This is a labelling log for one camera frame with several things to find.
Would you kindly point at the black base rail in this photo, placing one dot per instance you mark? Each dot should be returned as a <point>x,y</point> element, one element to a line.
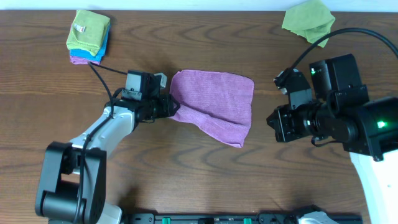
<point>262,218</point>

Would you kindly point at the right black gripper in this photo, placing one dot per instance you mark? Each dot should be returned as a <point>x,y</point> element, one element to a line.
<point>280,123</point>

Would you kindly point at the crumpled green cloth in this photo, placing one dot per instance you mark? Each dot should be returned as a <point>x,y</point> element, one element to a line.
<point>311,20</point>

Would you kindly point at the folded blue cloth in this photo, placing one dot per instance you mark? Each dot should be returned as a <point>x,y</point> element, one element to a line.
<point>100,54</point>

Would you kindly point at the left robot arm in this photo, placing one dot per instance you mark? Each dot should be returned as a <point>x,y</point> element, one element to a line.
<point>72,185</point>

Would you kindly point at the folded green cloth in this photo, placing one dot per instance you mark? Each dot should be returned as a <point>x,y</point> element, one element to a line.
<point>87,31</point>

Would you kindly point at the purple microfiber cloth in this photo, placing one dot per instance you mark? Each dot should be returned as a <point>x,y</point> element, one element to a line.
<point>218,103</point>

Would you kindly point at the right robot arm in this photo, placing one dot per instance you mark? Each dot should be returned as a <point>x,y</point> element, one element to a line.
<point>336,105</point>

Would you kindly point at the folded purple cloth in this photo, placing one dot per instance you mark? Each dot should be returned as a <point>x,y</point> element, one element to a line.
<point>78,60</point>

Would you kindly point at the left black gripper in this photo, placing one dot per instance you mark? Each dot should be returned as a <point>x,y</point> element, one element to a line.
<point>170,106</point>

